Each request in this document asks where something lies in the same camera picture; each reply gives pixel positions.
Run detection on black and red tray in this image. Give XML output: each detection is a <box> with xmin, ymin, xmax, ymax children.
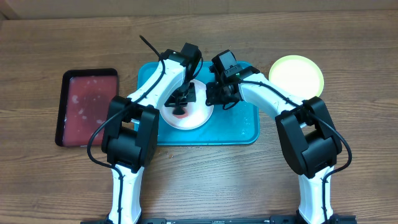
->
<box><xmin>55</xmin><ymin>68</ymin><xmax>119</xmax><ymax>147</ymax></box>

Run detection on yellow-green plate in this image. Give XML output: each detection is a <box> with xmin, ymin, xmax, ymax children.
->
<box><xmin>269</xmin><ymin>55</ymin><xmax>324</xmax><ymax>100</ymax></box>

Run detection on orange and green sponge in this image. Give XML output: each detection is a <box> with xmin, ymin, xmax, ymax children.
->
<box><xmin>172</xmin><ymin>107</ymin><xmax>189</xmax><ymax>119</ymax></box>

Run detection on white plate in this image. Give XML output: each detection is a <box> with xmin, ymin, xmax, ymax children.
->
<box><xmin>160</xmin><ymin>80</ymin><xmax>214</xmax><ymax>130</ymax></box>

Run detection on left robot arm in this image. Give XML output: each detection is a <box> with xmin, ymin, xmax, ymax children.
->
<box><xmin>101</xmin><ymin>43</ymin><xmax>201</xmax><ymax>223</ymax></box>

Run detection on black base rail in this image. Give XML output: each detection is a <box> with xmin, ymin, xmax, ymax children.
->
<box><xmin>80</xmin><ymin>215</ymin><xmax>358</xmax><ymax>224</ymax></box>

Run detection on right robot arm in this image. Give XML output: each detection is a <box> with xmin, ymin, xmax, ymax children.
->
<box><xmin>206</xmin><ymin>50</ymin><xmax>342</xmax><ymax>223</ymax></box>

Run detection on teal plastic tray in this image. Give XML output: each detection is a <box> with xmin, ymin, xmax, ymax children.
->
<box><xmin>133</xmin><ymin>60</ymin><xmax>261</xmax><ymax>146</ymax></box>

